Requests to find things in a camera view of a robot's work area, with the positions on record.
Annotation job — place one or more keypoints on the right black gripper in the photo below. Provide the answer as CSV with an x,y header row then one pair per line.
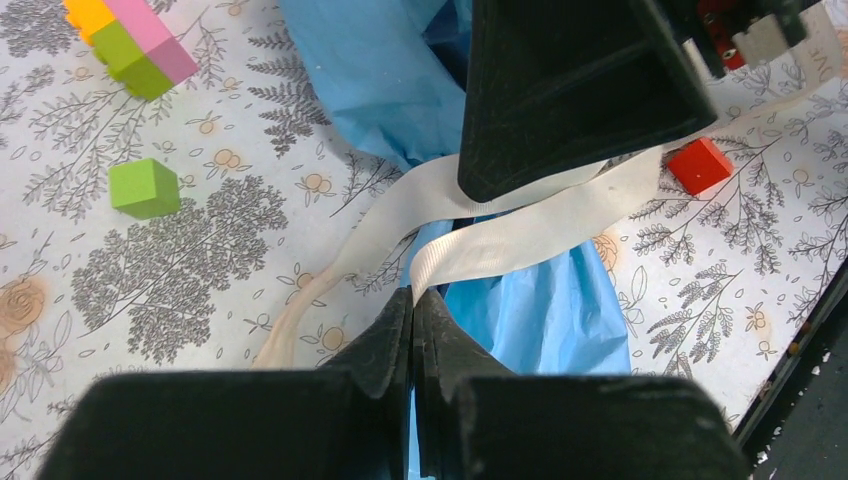
x,y
556,85

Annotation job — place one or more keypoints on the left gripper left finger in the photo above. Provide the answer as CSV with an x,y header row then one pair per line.
x,y
347,419

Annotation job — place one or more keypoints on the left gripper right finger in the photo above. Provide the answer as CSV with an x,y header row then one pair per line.
x,y
476,419

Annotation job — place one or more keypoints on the flower bouquet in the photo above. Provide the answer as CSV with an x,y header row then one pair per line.
x,y
373,67

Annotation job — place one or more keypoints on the cream printed ribbon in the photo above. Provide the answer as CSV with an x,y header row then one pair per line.
x,y
585,200

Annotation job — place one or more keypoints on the red block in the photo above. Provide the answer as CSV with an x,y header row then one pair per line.
x,y
699,166

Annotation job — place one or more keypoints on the small green cube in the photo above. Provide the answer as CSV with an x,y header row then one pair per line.
x,y
143,189

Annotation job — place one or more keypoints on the stacked coloured toy blocks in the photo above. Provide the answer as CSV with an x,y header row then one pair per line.
x,y
137,48

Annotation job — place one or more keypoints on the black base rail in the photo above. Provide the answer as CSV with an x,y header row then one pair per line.
x,y
797,428

